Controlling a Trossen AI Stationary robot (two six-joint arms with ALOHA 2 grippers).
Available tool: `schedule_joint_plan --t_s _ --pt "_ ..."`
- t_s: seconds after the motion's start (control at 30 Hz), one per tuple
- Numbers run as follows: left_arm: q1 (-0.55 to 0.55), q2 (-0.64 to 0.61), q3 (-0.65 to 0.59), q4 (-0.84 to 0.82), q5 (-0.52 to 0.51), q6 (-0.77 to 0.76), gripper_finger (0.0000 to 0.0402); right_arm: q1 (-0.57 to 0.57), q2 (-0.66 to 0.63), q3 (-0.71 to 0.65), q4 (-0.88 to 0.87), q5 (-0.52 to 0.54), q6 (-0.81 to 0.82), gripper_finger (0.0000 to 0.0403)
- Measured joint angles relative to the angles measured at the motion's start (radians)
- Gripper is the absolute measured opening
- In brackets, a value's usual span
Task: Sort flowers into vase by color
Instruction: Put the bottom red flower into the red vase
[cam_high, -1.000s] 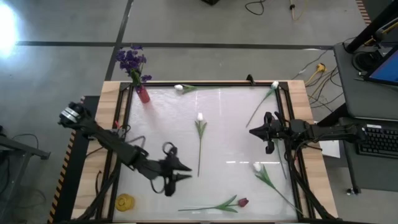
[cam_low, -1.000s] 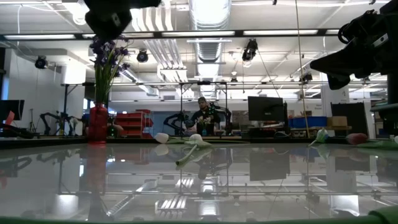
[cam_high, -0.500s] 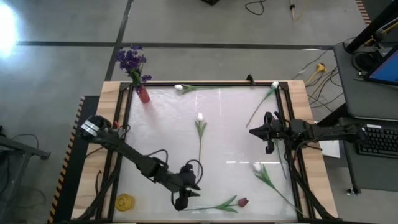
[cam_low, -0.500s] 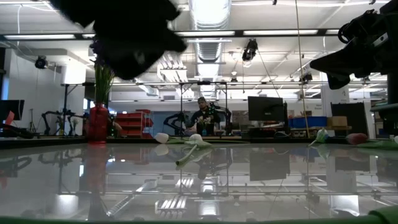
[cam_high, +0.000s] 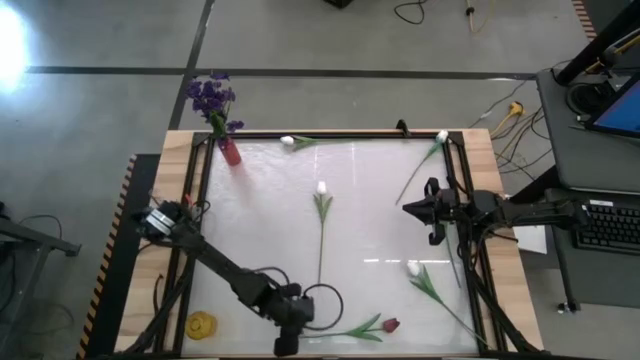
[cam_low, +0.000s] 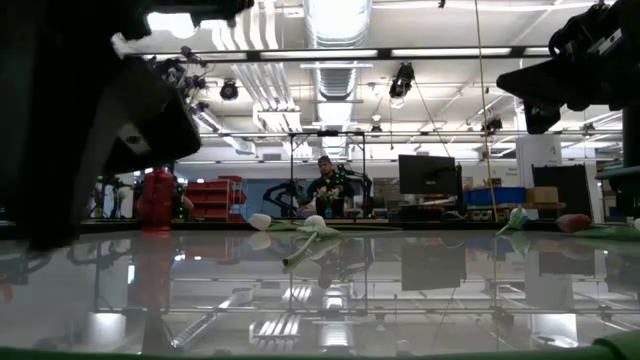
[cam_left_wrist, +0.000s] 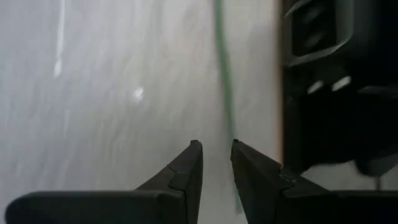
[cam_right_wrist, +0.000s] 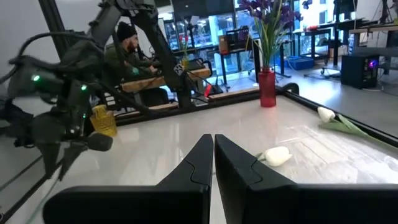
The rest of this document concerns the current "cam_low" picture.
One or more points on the overhead light bar frame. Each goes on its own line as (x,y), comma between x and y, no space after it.
(255,54)

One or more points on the cardboard box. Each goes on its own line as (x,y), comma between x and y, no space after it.
(542,195)

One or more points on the white ceiling pipes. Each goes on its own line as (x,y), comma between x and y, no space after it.
(270,75)

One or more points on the black hanging camera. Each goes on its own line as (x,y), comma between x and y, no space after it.
(229,90)
(402,80)

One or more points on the black distant robot arm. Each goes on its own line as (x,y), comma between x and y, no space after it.
(362,185)

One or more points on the dark blue distant robot arm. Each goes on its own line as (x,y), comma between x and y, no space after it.
(280,192)

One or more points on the wooden distant workbench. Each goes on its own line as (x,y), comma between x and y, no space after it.
(500,206)

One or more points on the white glossy table sheet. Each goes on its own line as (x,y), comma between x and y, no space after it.
(320,300)

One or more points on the black panel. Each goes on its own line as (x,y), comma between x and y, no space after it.
(570,185)

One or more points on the blue storage bins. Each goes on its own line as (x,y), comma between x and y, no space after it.
(495,196)

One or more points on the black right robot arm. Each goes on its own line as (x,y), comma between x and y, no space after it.
(620,50)

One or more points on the red artificial tulip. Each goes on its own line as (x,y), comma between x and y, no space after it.
(574,223)

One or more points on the red vase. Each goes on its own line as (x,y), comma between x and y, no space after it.
(156,200)

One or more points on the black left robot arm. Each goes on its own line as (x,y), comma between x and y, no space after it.
(40,125)

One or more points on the black distant rig frame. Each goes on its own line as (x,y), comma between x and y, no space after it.
(292,175)

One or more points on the red storage shelves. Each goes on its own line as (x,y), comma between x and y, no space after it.
(212,200)

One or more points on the black computer monitor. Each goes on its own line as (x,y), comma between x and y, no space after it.
(427,175)

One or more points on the white pillar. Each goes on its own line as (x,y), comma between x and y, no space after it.
(537,152)

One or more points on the grey side desk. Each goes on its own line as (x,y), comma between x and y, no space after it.
(620,174)

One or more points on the person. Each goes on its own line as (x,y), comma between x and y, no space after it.
(327,190)

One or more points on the white artificial tulip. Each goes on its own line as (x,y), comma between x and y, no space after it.
(518,219)
(260,221)
(315,222)

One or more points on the silver ceiling duct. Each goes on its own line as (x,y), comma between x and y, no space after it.
(337,30)

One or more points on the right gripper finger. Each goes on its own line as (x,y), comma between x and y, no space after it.
(540,82)

